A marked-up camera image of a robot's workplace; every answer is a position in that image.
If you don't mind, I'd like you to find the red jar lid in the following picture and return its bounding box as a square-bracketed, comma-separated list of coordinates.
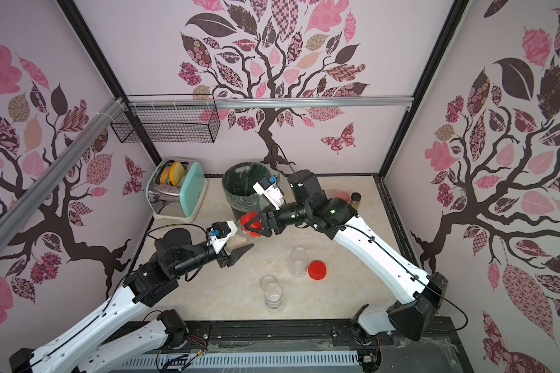
[240, 211, 262, 237]
[307, 260, 327, 281]

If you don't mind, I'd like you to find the oatmeal jar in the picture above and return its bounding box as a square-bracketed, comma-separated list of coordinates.
[290, 246, 309, 277]
[226, 232, 250, 252]

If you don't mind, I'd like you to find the black trash bin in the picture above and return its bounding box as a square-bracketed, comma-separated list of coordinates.
[222, 162, 274, 220]

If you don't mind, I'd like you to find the clear jar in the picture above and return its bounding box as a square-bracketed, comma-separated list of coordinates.
[264, 283, 283, 309]

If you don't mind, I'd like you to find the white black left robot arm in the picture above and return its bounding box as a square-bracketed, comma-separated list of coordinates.
[9, 222, 254, 372]

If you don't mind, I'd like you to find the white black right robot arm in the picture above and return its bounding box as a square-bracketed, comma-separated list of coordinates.
[244, 169, 448, 341]

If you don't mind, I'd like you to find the clear plastic bin liner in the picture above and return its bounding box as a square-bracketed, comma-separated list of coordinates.
[221, 160, 283, 220]

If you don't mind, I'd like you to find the pink plastic cup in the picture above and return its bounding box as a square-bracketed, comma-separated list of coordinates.
[333, 191, 351, 203]

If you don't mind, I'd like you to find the brown spice jar black lid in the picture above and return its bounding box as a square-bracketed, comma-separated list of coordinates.
[349, 192, 362, 210]

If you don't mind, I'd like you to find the mint green toaster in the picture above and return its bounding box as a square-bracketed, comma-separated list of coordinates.
[146, 159, 208, 223]

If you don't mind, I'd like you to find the yellow toast slice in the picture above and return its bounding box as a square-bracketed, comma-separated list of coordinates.
[169, 161, 186, 186]

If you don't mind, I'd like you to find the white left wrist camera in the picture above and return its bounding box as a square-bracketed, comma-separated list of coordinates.
[207, 221, 237, 254]

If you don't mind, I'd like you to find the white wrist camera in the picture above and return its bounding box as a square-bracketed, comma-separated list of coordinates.
[253, 175, 286, 211]
[207, 221, 237, 254]

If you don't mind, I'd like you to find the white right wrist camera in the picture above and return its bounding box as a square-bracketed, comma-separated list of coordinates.
[253, 175, 286, 211]

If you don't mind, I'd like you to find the back aluminium rail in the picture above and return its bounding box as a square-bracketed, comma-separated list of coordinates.
[128, 95, 415, 109]

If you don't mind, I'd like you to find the aluminium rail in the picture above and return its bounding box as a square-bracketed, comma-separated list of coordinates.
[128, 95, 415, 109]
[0, 98, 125, 253]

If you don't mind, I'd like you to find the white slotted cable duct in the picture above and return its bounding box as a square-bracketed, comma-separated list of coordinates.
[114, 351, 362, 372]

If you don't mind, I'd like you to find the black wire basket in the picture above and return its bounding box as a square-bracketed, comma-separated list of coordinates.
[110, 93, 221, 144]

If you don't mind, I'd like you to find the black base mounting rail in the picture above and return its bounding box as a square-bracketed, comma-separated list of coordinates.
[112, 317, 473, 372]

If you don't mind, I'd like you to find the left aluminium rail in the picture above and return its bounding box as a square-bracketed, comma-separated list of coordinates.
[0, 98, 125, 253]

